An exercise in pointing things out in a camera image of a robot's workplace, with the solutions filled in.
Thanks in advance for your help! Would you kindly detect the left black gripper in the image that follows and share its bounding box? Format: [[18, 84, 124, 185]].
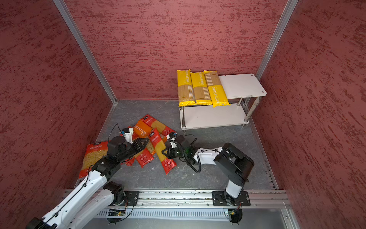
[[118, 138, 150, 163]]

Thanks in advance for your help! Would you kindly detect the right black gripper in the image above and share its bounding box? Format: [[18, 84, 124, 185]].
[[161, 146, 187, 160]]

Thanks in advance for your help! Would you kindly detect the red spaghetti bag front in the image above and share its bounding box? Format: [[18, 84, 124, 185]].
[[134, 148, 154, 168]]

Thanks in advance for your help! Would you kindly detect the red spaghetti bag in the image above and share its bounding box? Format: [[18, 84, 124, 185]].
[[134, 148, 154, 168], [149, 128, 176, 175], [141, 114, 176, 136]]

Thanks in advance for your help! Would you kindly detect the yellow spaghetti bag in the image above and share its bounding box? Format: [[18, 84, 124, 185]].
[[191, 72, 213, 106], [177, 70, 196, 107], [204, 71, 230, 108]]

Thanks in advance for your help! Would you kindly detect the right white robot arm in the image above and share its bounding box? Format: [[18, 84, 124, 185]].
[[162, 133, 254, 208]]

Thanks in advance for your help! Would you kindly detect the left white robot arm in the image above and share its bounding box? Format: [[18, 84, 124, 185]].
[[26, 135, 149, 229]]

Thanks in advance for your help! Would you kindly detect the orange pasta bag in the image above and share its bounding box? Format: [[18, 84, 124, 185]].
[[132, 119, 155, 155]]

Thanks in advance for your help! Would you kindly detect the white two-tier shelf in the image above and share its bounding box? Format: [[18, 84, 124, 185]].
[[180, 74, 267, 131]]

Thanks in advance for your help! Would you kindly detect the small red macaroni bag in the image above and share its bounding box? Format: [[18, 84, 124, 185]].
[[125, 157, 135, 166]]

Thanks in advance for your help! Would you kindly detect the large red macaroni bag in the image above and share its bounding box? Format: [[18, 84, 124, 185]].
[[79, 141, 108, 178]]

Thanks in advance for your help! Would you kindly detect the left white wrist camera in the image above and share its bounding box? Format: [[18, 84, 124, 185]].
[[122, 127, 133, 144]]

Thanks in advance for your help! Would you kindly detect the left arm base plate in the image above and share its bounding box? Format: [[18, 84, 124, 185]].
[[112, 191, 140, 207]]

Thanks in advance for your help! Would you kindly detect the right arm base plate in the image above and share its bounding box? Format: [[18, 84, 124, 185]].
[[212, 191, 251, 207]]

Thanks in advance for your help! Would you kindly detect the left circuit board with wires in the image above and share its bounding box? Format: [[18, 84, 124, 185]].
[[106, 199, 134, 225]]

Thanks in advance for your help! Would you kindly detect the circuit board with wires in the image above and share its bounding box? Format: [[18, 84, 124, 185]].
[[228, 202, 243, 224], [106, 199, 134, 225]]

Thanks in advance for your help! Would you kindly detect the right circuit board with wires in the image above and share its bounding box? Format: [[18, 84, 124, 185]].
[[228, 202, 243, 224]]

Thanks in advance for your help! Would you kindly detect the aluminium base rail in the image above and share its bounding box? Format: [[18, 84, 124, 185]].
[[94, 188, 292, 209]]

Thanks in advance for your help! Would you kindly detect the left aluminium corner post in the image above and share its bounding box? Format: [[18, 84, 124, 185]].
[[53, 0, 118, 106]]

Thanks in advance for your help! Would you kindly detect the aluminium corner post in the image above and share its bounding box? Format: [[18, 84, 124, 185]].
[[53, 0, 118, 106], [255, 0, 298, 80]]

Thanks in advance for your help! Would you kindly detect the right aluminium corner post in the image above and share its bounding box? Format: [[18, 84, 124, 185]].
[[255, 0, 298, 80]]

